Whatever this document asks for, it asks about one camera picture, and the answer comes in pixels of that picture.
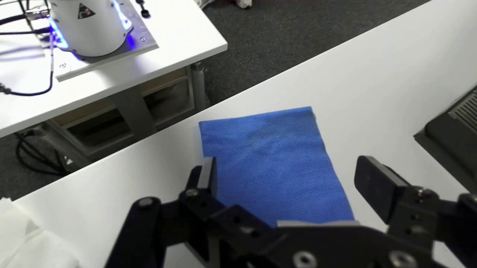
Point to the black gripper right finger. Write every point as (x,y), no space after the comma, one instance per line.
(382,188)

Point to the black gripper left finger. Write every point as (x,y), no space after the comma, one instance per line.
(149,228)

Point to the blue cloth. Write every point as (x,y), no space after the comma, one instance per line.
(273,164)

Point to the black coffee machine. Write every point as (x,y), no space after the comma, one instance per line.
(447,142)

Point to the black power supply box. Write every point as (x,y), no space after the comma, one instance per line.
(60,154)

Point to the white robot table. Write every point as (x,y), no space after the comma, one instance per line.
(188,34)

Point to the small black tool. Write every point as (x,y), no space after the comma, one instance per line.
(143,8)

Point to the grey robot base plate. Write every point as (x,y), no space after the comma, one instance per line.
(143,45)

